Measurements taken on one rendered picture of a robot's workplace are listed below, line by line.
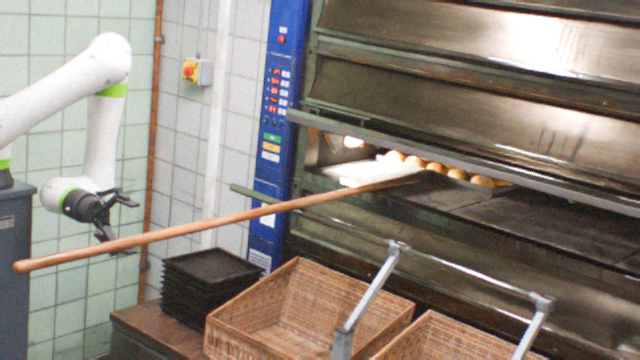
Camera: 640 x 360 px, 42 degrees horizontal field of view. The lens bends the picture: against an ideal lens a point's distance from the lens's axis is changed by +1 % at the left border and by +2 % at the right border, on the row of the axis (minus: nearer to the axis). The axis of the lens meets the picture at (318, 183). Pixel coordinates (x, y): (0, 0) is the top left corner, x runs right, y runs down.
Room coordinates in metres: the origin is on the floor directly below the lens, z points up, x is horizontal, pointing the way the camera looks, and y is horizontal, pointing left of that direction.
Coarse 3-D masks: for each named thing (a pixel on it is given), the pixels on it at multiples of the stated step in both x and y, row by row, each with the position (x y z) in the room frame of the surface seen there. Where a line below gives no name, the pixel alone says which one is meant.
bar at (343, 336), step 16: (240, 192) 2.79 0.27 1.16; (256, 192) 2.75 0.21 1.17; (304, 208) 2.62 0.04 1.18; (336, 224) 2.52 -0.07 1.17; (368, 240) 2.44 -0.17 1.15; (384, 240) 2.41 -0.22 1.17; (400, 256) 2.39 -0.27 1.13; (416, 256) 2.33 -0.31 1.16; (432, 256) 2.30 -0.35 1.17; (384, 272) 2.33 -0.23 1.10; (464, 272) 2.23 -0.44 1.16; (496, 288) 2.17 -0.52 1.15; (512, 288) 2.14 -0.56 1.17; (368, 304) 2.28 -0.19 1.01; (544, 304) 2.07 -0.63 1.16; (352, 320) 2.23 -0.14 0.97; (544, 320) 2.07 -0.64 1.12; (336, 336) 2.21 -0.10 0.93; (352, 336) 2.21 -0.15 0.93; (528, 336) 2.03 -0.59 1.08; (336, 352) 2.20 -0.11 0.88
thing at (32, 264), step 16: (400, 176) 3.06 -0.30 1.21; (416, 176) 3.13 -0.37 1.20; (336, 192) 2.75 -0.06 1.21; (352, 192) 2.81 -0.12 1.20; (256, 208) 2.46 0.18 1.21; (272, 208) 2.50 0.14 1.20; (288, 208) 2.56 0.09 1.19; (192, 224) 2.25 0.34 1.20; (208, 224) 2.29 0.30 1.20; (224, 224) 2.34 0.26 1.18; (128, 240) 2.07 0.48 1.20; (144, 240) 2.11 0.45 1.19; (48, 256) 1.90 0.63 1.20; (64, 256) 1.92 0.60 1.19; (80, 256) 1.96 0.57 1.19; (16, 272) 1.83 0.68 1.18
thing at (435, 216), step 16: (304, 176) 3.10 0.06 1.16; (320, 176) 3.05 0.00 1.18; (336, 176) 3.07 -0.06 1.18; (368, 192) 2.91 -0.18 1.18; (384, 192) 2.92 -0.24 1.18; (400, 208) 2.82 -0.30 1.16; (416, 208) 2.78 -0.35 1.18; (432, 208) 2.79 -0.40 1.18; (448, 224) 2.70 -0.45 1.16; (464, 224) 2.66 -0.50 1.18; (480, 224) 2.67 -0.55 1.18; (496, 240) 2.58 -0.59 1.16; (512, 240) 2.55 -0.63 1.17; (528, 240) 2.55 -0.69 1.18; (528, 256) 2.51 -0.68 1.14; (544, 256) 2.48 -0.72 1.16; (560, 256) 2.45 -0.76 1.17; (576, 256) 2.45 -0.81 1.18; (576, 272) 2.41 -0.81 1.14; (592, 272) 2.38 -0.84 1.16; (608, 272) 2.36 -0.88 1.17; (624, 272) 2.35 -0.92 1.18; (624, 288) 2.32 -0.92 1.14
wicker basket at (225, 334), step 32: (256, 288) 2.86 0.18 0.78; (288, 288) 3.01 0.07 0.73; (320, 288) 2.94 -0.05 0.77; (352, 288) 2.86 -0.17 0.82; (224, 320) 2.74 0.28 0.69; (256, 320) 2.88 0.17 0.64; (320, 320) 2.89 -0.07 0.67; (384, 320) 2.75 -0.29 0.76; (224, 352) 2.62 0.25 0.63; (256, 352) 2.53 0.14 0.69; (288, 352) 2.76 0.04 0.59; (320, 352) 2.79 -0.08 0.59; (352, 352) 2.77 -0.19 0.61
